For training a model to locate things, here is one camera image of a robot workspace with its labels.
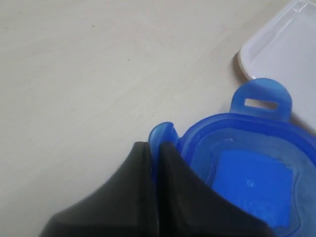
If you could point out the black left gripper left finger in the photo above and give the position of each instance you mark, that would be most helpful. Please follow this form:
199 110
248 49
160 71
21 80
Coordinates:
125 206

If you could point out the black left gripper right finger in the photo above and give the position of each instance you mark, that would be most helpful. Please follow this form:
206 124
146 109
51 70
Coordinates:
187 207

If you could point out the blue plastic container lid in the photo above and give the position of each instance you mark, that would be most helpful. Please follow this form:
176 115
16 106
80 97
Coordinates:
253 157

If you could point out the white rectangular plastic tray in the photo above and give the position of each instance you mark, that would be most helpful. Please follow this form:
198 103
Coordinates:
285 50

